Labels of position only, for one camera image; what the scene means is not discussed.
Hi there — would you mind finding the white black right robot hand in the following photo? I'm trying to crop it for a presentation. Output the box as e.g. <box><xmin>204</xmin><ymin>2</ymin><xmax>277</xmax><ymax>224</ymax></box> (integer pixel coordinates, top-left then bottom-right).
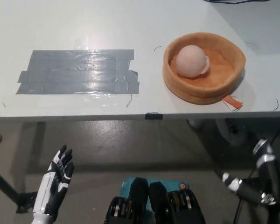
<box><xmin>221</xmin><ymin>139</ymin><xmax>280</xmax><ymax>224</ymax></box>

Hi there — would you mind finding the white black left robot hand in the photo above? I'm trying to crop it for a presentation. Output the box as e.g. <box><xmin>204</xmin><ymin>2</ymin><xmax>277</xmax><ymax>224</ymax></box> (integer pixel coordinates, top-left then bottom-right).
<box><xmin>32</xmin><ymin>145</ymin><xmax>75</xmax><ymax>217</ymax></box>

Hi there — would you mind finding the pink plush dumpling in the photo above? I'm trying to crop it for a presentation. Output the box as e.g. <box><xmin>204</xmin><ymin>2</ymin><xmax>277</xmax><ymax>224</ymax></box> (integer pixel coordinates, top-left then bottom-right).
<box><xmin>175</xmin><ymin>45</ymin><xmax>210</xmax><ymax>78</ymax></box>

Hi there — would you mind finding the orange soft plush plate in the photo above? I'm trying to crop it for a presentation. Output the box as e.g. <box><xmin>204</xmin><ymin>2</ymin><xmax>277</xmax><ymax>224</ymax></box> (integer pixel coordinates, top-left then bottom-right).
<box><xmin>162</xmin><ymin>33</ymin><xmax>246</xmax><ymax>110</ymax></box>

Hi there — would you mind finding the black teal robot torso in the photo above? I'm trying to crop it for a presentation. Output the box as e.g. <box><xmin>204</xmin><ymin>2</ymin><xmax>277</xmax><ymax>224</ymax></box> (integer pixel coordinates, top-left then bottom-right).
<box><xmin>104</xmin><ymin>176</ymin><xmax>206</xmax><ymax>224</ymax></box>

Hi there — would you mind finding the black table leg with foot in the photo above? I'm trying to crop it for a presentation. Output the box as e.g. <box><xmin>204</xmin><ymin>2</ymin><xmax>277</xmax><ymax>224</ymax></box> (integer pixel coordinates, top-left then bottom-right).
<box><xmin>0</xmin><ymin>165</ymin><xmax>38</xmax><ymax>214</ymax></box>

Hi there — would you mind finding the small black tape piece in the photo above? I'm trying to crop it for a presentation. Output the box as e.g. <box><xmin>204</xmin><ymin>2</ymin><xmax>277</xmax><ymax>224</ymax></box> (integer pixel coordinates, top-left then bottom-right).
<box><xmin>145</xmin><ymin>112</ymin><xmax>164</xmax><ymax>120</ymax></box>

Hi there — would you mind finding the black cable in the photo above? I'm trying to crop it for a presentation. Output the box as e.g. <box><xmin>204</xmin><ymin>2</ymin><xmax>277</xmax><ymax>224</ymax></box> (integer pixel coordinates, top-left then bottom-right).
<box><xmin>210</xmin><ymin>0</ymin><xmax>256</xmax><ymax>6</ymax></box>
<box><xmin>235</xmin><ymin>118</ymin><xmax>280</xmax><ymax>224</ymax></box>

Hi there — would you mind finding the grey duct tape patch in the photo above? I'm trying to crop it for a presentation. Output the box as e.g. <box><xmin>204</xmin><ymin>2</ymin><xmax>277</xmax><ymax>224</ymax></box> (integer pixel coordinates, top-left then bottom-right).
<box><xmin>15</xmin><ymin>49</ymin><xmax>140</xmax><ymax>95</ymax></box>

